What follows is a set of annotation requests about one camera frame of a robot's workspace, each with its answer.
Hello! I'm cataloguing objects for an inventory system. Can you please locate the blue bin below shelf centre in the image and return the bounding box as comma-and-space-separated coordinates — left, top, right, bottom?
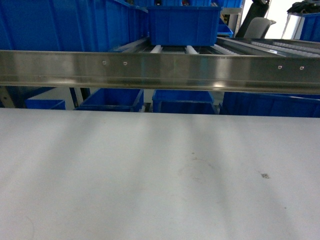
152, 89, 218, 115

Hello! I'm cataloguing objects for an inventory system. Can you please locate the blue bin below shelf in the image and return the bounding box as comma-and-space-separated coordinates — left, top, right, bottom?
219, 92, 320, 118
152, 89, 218, 115
75, 88, 144, 112

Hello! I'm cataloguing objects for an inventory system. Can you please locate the blue bin below shelf left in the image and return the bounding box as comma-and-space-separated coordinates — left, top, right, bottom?
75, 88, 144, 112

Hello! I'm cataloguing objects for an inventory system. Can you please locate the blue bin below shelf right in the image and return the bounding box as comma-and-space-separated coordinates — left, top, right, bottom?
219, 92, 320, 118

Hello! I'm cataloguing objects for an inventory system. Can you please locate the stainless steel roller shelf rack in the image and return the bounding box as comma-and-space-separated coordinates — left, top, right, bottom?
0, 37, 320, 94

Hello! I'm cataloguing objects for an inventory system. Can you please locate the large blue bin on shelf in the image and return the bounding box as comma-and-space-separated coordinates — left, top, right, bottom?
147, 6, 222, 47

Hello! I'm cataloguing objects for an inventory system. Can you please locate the grey office chair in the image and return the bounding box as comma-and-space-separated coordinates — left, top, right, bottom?
235, 0, 277, 39

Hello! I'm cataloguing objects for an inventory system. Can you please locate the blue bin at far left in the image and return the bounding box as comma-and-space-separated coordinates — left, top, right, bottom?
0, 0, 149, 52

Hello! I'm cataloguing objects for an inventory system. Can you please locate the blue bin at right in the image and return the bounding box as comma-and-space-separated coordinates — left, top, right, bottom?
299, 13, 320, 43

